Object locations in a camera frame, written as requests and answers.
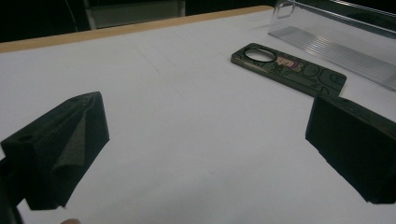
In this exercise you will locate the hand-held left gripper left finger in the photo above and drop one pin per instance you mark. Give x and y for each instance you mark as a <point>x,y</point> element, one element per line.
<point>56,146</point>

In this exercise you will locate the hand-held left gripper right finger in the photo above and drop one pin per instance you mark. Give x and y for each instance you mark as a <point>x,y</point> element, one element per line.
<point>358,146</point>

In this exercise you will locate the grey tray lid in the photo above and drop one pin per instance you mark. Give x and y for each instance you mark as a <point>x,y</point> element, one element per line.
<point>311,77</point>

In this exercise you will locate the clear plastic packaging box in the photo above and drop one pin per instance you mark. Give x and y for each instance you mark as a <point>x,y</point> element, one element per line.
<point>342,46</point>

